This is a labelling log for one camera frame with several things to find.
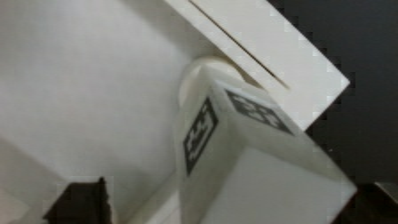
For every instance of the white square tabletop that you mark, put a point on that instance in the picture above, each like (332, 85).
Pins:
(93, 57)

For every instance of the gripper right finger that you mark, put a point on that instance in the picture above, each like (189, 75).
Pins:
(388, 202)

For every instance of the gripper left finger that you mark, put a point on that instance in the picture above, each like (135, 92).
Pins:
(82, 206)

